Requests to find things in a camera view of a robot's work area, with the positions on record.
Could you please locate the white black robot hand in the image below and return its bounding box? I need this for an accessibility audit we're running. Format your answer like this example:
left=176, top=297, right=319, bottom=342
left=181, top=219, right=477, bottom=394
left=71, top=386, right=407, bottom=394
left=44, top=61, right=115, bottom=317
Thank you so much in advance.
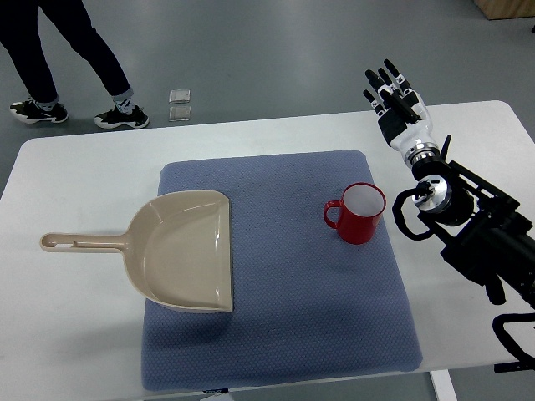
left=363, top=59, right=439, bottom=168

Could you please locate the red cup white inside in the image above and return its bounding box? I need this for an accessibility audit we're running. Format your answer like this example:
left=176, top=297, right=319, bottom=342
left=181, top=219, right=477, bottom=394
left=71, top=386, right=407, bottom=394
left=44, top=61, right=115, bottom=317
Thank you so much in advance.
left=324, top=182, right=386, bottom=245

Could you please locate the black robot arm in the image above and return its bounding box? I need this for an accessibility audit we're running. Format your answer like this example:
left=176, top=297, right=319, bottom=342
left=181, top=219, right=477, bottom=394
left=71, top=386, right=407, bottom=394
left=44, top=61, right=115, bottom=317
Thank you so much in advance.
left=392, top=140, right=534, bottom=306

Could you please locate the beige plastic dustpan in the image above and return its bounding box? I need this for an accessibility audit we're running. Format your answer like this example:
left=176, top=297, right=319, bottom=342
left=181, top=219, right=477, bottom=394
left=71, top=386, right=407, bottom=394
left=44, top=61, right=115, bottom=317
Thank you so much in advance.
left=40, top=190, right=233, bottom=313

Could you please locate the wooden box corner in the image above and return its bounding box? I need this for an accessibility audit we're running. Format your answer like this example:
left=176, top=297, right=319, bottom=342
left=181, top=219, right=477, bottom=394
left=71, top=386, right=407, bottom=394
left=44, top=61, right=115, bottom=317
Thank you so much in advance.
left=473, top=0, right=534, bottom=20

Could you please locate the lower metal floor plate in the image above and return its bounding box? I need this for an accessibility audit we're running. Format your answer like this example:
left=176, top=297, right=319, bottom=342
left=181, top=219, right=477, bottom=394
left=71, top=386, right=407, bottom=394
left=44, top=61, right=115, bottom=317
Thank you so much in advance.
left=169, top=105, right=191, bottom=122

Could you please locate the metal floor plate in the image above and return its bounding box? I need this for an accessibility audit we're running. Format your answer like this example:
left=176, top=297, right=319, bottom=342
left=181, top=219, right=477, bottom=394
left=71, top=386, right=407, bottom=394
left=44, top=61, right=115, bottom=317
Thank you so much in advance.
left=169, top=105, right=191, bottom=122
left=169, top=89, right=191, bottom=104

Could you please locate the upper metal floor plate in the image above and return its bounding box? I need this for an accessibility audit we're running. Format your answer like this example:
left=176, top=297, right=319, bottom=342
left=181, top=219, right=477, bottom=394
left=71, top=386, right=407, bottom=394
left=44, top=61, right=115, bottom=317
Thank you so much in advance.
left=169, top=89, right=191, bottom=104

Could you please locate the white table leg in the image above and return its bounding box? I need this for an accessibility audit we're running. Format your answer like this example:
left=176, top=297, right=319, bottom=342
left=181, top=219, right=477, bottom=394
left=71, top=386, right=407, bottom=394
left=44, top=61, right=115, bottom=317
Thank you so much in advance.
left=430, top=369, right=457, bottom=401

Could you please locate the person in dark trousers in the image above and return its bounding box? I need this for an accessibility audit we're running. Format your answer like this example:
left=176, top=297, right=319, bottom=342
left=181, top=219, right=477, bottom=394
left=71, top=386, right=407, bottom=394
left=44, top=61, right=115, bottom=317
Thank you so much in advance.
left=1, top=1, right=150, bottom=129

